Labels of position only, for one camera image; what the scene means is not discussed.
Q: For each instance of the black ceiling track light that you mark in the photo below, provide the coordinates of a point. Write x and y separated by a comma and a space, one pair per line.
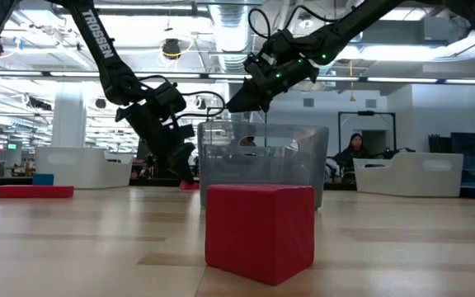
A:
39, 103

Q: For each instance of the black overhead camera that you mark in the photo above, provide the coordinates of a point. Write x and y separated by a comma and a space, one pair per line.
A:
171, 47

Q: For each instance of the grey wall vent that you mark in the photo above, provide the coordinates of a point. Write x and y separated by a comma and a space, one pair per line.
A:
370, 103
308, 102

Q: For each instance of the black metal gantry frame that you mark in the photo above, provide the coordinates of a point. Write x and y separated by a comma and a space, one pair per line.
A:
365, 112

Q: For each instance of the white building pillar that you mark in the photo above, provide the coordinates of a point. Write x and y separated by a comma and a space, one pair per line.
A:
68, 119

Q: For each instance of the black round ceiling speaker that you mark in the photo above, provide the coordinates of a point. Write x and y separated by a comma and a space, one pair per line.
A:
201, 103
100, 103

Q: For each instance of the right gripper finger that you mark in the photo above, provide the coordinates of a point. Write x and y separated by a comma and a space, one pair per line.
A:
247, 99

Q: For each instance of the dark blue storage shelf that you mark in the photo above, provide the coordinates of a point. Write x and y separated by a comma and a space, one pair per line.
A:
464, 144

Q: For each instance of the silver round ventilation duct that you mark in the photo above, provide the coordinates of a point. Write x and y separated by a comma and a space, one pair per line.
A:
231, 33

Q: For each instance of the green exit sign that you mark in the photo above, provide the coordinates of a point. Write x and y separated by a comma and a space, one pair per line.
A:
12, 145

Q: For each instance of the long ceiling light strip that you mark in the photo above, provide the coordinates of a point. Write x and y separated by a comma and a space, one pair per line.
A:
10, 73

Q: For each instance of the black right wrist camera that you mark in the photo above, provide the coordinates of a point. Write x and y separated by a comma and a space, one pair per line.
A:
278, 41

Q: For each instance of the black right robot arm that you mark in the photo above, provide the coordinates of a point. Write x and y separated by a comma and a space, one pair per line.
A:
344, 29

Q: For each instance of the clear plastic bin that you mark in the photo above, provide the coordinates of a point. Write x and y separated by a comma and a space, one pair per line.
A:
262, 161

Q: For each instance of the small red block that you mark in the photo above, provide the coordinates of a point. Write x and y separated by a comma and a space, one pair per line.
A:
190, 186

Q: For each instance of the yellow hanging pendant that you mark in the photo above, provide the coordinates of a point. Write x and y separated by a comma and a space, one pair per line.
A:
352, 98

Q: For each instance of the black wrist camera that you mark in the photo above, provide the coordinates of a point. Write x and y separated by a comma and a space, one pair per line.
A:
169, 97
278, 41

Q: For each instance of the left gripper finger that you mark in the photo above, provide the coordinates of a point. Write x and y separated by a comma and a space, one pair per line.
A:
186, 156
173, 169

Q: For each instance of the long red block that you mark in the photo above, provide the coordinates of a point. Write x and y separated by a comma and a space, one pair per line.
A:
35, 192

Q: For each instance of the light grey plastic bin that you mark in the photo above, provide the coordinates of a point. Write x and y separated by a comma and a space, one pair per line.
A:
406, 177

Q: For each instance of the red cube block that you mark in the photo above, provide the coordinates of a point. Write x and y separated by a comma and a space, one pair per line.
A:
258, 235

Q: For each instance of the white plastic bin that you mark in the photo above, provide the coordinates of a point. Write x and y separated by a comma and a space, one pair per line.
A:
85, 169

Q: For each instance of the black monitor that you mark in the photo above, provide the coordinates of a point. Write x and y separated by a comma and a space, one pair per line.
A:
142, 152

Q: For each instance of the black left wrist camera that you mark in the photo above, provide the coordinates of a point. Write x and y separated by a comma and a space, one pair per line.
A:
169, 97

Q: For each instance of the small blue block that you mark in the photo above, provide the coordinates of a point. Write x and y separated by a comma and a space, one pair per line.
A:
43, 179

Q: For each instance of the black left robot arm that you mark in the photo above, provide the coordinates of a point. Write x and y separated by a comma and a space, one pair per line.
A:
97, 41

